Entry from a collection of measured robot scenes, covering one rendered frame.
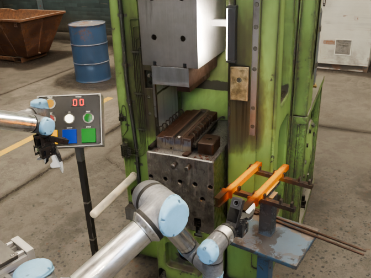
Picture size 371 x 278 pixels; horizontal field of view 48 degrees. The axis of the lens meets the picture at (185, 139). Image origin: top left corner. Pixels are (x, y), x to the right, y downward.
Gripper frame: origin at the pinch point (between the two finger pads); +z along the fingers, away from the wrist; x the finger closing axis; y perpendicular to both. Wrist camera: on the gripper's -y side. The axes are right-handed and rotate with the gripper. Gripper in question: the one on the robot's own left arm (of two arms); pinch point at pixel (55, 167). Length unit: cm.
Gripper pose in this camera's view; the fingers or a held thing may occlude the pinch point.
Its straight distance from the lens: 215.0
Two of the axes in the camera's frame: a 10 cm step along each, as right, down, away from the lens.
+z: 0.3, 9.1, 4.1
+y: -6.7, 3.3, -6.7
